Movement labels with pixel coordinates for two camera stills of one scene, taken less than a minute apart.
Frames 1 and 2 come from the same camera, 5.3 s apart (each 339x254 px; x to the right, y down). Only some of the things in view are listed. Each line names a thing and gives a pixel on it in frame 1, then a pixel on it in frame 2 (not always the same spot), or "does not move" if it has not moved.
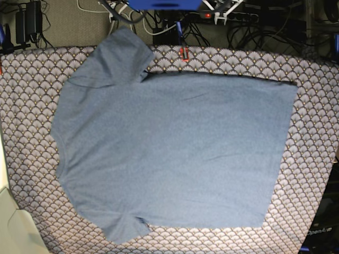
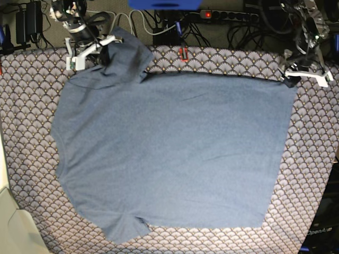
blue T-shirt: (175, 151) does not move
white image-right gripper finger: (217, 15) -> (312, 60)
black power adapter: (28, 21) does not move
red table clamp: (187, 54) does not move
